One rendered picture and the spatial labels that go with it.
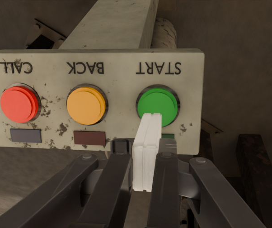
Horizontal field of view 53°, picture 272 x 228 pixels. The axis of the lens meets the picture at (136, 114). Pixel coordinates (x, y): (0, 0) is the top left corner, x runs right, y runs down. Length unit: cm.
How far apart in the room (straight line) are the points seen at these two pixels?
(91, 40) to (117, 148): 22
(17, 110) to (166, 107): 16
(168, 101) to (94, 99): 7
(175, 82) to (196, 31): 62
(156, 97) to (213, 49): 66
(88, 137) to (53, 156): 102
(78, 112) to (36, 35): 71
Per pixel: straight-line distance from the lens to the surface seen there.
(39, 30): 98
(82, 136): 31
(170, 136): 29
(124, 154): 16
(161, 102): 27
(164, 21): 84
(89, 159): 15
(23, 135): 34
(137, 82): 28
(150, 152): 16
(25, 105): 31
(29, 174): 149
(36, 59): 31
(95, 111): 29
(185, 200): 127
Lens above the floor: 83
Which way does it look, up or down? 52 degrees down
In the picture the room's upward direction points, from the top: 169 degrees counter-clockwise
